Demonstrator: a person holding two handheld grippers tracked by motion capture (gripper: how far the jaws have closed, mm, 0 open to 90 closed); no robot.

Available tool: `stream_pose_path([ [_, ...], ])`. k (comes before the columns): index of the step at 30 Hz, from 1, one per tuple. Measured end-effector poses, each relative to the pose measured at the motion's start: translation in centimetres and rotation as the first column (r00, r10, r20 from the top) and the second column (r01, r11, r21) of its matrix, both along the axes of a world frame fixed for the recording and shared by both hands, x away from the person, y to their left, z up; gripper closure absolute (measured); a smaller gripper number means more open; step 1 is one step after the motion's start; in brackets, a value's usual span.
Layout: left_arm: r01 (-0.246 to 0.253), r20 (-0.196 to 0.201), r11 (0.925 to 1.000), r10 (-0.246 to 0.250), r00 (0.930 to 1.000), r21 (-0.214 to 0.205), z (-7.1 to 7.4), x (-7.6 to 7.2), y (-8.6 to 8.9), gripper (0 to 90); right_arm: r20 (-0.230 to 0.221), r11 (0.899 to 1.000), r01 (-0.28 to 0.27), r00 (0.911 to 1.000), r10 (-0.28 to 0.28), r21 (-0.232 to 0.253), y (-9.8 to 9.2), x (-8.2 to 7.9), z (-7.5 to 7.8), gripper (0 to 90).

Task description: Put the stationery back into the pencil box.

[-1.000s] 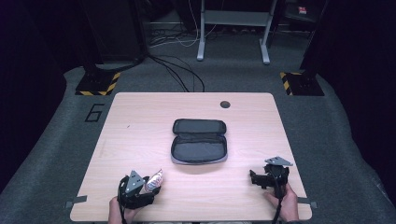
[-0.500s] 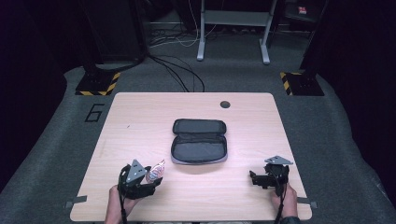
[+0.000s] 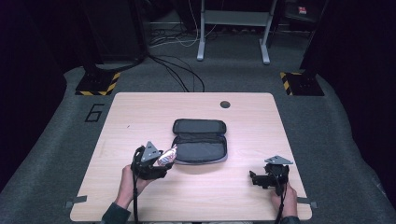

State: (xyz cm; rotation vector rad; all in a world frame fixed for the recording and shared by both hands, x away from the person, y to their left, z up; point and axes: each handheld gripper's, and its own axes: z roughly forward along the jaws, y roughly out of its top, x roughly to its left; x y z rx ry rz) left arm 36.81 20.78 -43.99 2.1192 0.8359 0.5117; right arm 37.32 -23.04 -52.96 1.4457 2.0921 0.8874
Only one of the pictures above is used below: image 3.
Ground person's right hand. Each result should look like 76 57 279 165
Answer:
269 181 299 218

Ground black zip pencil case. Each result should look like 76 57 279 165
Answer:
170 118 229 166

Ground grey metal desk frame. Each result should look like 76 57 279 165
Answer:
196 0 278 65

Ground white floor cables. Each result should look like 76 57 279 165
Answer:
148 0 219 49

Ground right hand-held gripper cable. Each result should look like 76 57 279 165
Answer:
273 167 288 224

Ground grey table edge bracket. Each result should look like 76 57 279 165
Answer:
297 196 318 210
64 195 89 210

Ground left hand-held gripper cable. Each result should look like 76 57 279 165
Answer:
132 148 140 224

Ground black floor cables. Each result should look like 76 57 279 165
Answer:
147 53 206 93

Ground hand-held gripper cable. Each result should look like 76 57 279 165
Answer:
132 148 140 224
273 167 288 224

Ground black stand with striped base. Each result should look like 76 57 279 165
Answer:
278 0 331 97
75 0 121 97

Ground black cabinet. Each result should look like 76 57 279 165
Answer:
81 0 149 63

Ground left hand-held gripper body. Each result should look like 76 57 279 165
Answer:
130 141 166 181

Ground small shiny packet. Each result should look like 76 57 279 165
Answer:
156 145 178 167

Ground person's left hand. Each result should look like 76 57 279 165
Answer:
115 164 154 210

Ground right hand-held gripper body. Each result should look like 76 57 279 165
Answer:
263 155 294 196

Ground black box with red label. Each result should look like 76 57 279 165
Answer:
284 0 329 23

